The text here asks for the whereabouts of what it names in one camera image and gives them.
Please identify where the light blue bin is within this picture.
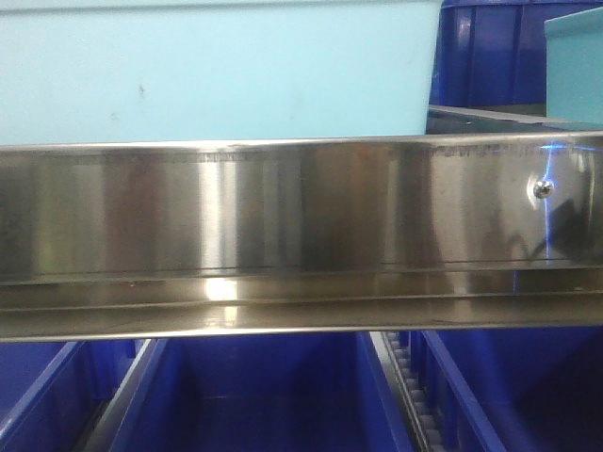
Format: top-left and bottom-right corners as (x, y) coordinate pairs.
(1, 1), (441, 144)

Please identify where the blue bin lower middle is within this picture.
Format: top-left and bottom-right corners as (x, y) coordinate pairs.
(109, 332), (413, 451)

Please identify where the white roller track lower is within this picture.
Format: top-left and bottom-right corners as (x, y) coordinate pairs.
(377, 331), (446, 451)

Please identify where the blue bin upper right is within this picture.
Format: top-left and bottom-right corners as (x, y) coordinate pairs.
(430, 1), (602, 108)

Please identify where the blue bin lower right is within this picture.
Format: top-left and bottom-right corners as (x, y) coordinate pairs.
(399, 327), (602, 451)

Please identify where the blue bin lower left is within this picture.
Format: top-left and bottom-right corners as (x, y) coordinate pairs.
(1, 339), (142, 451)

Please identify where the teal panel right edge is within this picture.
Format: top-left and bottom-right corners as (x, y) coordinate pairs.
(545, 8), (602, 124)

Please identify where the stainless steel shelf front rail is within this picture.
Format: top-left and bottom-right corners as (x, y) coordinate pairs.
(1, 131), (602, 341)

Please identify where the rail screw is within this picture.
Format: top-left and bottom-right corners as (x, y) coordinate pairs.
(533, 179), (555, 199)

